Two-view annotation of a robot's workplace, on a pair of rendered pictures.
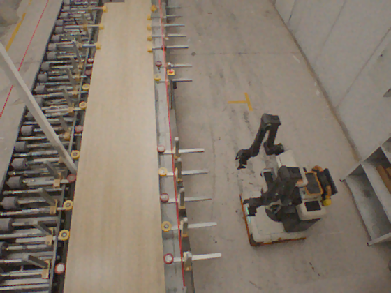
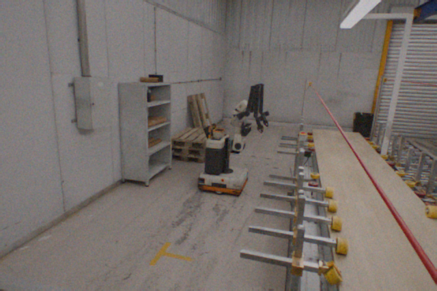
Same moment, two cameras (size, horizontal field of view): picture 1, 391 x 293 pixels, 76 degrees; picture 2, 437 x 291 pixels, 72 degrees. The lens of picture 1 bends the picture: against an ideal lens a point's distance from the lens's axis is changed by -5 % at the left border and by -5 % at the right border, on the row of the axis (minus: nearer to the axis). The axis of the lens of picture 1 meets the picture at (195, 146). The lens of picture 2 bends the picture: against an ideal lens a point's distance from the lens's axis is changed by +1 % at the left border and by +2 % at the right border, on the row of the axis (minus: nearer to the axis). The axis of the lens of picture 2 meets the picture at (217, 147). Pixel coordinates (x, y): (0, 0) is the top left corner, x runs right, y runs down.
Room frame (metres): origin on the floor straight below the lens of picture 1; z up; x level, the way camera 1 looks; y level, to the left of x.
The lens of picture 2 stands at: (5.12, 0.89, 1.83)
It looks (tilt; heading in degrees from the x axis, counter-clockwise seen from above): 15 degrees down; 207
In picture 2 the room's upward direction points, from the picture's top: 2 degrees clockwise
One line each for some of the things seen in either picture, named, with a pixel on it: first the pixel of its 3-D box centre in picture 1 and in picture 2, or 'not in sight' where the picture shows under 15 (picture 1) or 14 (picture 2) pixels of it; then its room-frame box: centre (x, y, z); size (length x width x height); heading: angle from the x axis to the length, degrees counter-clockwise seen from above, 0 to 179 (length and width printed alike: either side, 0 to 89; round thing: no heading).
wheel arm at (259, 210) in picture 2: (166, 25); (295, 215); (3.36, 0.57, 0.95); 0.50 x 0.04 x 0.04; 102
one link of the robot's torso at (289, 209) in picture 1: (276, 202); (237, 146); (1.03, -0.82, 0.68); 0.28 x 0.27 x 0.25; 12
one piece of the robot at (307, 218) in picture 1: (295, 197); (219, 151); (1.14, -1.06, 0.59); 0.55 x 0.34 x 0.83; 12
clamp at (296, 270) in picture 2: not in sight; (297, 262); (3.82, 0.69, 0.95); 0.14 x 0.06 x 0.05; 12
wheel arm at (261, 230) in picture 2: (165, 16); (293, 236); (3.60, 0.62, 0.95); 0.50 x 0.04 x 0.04; 102
